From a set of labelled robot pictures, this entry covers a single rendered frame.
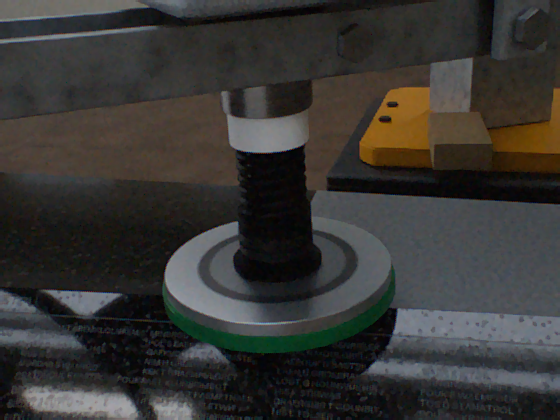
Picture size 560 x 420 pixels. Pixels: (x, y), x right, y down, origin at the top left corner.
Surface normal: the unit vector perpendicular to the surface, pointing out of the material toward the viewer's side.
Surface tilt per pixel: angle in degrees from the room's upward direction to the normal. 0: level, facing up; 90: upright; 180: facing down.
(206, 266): 0
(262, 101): 90
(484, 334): 45
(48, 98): 90
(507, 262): 0
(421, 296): 0
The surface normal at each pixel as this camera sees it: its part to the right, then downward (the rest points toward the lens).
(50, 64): 0.41, 0.34
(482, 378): -0.18, -0.36
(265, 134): -0.07, 0.40
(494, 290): -0.06, -0.91
